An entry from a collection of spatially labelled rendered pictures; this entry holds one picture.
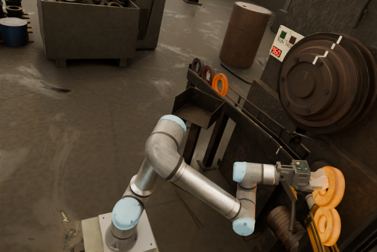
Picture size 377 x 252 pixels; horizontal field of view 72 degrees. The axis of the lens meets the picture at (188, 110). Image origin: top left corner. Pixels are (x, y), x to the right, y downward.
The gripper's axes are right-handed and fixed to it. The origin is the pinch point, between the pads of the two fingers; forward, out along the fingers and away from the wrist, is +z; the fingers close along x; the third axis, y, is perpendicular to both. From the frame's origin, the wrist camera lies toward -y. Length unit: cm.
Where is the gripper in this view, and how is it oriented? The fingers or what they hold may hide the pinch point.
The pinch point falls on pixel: (330, 183)
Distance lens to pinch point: 112.9
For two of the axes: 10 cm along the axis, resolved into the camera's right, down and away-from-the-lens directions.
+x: 1.7, -5.2, 8.4
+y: -0.5, -8.5, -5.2
